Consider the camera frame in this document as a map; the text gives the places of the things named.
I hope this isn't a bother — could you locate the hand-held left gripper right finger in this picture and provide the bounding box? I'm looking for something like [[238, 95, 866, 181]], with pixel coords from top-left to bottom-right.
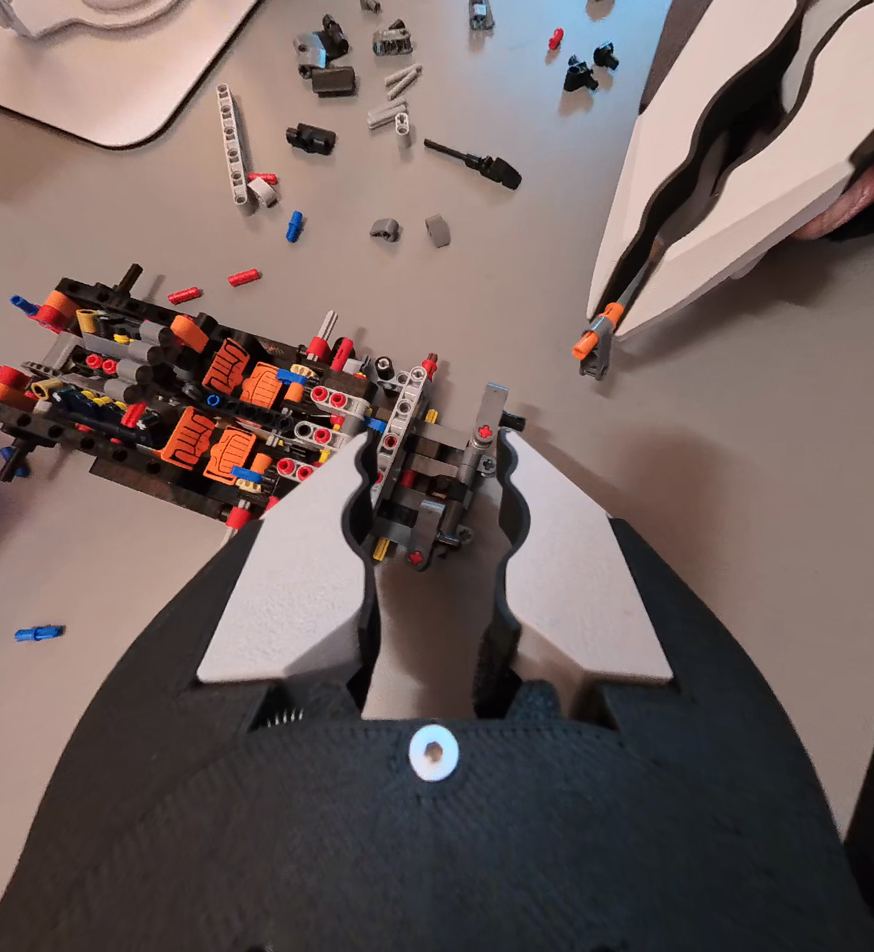
[[493, 430, 675, 720]]

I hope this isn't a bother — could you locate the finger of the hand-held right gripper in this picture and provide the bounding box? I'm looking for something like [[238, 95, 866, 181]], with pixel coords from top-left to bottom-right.
[[614, 0, 874, 341], [588, 0, 812, 321]]

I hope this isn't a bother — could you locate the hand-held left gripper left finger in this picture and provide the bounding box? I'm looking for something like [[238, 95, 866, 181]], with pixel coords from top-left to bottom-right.
[[197, 430, 383, 690]]

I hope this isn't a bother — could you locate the partly built lego car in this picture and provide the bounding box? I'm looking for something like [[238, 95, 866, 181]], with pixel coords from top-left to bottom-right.
[[0, 262, 527, 574]]

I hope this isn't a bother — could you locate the dark grey lego bush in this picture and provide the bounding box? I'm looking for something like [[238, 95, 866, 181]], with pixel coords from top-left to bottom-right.
[[580, 316, 618, 382]]

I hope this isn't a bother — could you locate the orange lego pin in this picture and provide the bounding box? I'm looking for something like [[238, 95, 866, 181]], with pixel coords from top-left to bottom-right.
[[572, 301, 624, 363]]

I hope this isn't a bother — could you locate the black lego shaft piece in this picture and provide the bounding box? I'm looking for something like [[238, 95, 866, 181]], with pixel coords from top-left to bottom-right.
[[424, 137, 522, 189]]

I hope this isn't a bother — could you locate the grey black lego panel assembly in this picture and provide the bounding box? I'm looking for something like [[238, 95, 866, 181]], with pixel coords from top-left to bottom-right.
[[293, 15, 350, 75]]

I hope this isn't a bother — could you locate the long grey lego beam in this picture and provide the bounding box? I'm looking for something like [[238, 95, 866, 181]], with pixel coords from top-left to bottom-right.
[[216, 83, 282, 217]]

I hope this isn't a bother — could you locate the person's right hand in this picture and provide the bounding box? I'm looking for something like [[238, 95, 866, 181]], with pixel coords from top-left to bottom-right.
[[787, 160, 874, 242]]

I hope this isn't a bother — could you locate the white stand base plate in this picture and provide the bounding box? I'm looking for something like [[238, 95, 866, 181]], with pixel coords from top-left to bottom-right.
[[0, 0, 259, 150]]

